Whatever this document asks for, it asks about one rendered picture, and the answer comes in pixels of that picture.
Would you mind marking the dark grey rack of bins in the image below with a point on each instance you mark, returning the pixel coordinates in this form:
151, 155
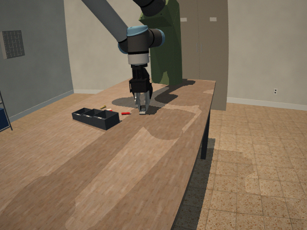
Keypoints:
97, 118

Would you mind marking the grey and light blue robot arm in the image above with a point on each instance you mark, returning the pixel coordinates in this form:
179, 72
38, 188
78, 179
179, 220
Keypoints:
135, 40

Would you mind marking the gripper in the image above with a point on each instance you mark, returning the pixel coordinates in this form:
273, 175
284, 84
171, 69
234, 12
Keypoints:
140, 84

